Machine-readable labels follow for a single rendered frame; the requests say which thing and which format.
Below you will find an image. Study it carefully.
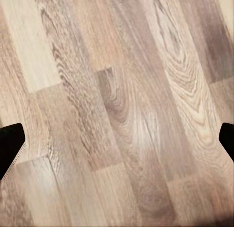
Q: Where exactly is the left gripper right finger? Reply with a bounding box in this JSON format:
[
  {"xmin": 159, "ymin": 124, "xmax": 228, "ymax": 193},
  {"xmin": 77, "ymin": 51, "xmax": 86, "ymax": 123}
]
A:
[{"xmin": 218, "ymin": 123, "xmax": 234, "ymax": 162}]

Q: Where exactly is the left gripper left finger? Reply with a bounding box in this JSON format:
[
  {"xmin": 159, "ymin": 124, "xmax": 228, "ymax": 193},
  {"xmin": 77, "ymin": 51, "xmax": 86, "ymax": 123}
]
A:
[{"xmin": 0, "ymin": 123, "xmax": 25, "ymax": 181}]

